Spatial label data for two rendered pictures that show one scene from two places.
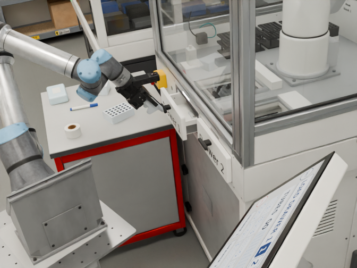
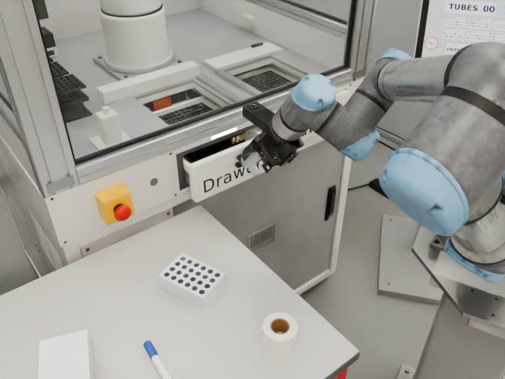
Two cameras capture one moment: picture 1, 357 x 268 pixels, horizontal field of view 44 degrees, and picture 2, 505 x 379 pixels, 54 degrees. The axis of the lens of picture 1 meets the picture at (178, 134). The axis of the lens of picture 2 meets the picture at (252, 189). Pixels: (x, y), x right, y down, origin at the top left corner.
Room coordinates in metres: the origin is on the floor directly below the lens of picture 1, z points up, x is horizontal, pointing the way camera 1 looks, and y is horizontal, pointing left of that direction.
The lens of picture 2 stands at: (1.99, 1.02, 1.60)
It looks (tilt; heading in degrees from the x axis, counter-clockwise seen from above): 37 degrees down; 248
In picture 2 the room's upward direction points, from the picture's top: straight up
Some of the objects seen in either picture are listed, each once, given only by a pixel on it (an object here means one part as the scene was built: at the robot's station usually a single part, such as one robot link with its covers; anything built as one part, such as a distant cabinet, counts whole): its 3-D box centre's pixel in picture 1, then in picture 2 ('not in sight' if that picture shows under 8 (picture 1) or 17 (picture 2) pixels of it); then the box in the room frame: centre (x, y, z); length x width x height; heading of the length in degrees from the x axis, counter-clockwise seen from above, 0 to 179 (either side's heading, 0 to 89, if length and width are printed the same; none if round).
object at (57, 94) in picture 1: (57, 93); not in sight; (2.08, 0.61, 0.78); 0.15 x 0.10 x 0.04; 16
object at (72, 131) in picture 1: (73, 131); (279, 332); (1.70, 0.47, 0.78); 0.07 x 0.07 x 0.04
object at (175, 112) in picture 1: (172, 112); (238, 164); (1.61, 0.01, 0.87); 0.29 x 0.02 x 0.11; 15
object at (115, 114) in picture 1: (118, 112); (192, 280); (1.82, 0.27, 0.78); 0.12 x 0.08 x 0.04; 126
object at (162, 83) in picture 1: (159, 79); (115, 204); (1.94, 0.06, 0.88); 0.07 x 0.05 x 0.07; 15
